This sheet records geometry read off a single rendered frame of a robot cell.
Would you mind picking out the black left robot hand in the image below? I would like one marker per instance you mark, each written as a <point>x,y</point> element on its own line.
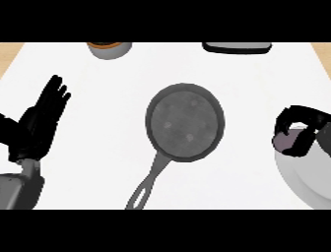
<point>37,124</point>

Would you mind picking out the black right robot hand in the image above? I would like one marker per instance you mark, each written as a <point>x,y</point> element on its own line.
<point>300,118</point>

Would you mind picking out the purple eggplant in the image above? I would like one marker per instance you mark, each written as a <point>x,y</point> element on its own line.
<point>286,139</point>

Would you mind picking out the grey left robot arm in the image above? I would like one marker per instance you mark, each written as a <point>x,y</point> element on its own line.
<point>9,191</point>

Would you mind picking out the white plate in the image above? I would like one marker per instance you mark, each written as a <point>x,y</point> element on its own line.
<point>314,177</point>

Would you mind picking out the grey frying pan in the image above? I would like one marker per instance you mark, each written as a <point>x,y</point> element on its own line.
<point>185,122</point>

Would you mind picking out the white placemat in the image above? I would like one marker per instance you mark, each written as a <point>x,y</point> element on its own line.
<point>124,138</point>

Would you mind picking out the grey and black appliance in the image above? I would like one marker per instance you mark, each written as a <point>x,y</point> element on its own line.
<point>237,48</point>

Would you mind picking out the grey pot with orange rim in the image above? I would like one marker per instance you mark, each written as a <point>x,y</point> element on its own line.
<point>109,50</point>

